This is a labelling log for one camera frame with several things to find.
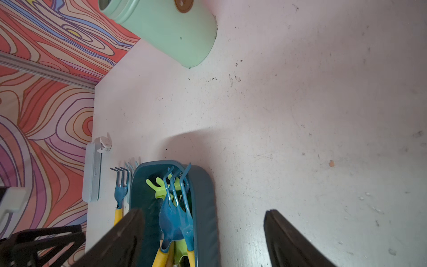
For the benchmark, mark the aluminium frame post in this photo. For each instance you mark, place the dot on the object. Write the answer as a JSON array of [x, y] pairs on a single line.
[[17, 63]]

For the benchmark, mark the white plastic clip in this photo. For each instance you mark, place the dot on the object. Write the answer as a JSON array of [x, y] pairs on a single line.
[[102, 144]]

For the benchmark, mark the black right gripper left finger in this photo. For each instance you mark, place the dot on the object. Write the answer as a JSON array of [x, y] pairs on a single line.
[[120, 247]]

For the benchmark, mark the light blue rake pale handle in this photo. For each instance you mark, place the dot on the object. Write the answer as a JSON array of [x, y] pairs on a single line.
[[131, 167]]

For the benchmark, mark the lime green hand tool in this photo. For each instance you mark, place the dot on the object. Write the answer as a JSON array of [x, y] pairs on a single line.
[[178, 248]]

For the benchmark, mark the grey flat case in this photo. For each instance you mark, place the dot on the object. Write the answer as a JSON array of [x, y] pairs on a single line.
[[91, 175]]

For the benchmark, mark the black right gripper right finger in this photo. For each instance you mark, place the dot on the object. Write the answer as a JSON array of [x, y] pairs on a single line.
[[287, 246]]

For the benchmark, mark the mint green pen cup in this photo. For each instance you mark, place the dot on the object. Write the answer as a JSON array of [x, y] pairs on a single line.
[[184, 30]]

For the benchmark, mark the teal storage box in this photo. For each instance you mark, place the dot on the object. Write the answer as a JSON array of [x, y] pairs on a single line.
[[203, 210]]

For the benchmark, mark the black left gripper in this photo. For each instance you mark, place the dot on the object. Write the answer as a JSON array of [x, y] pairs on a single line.
[[38, 247]]

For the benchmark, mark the teal hand tool wooden handle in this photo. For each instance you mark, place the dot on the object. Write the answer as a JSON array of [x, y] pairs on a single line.
[[185, 217]]

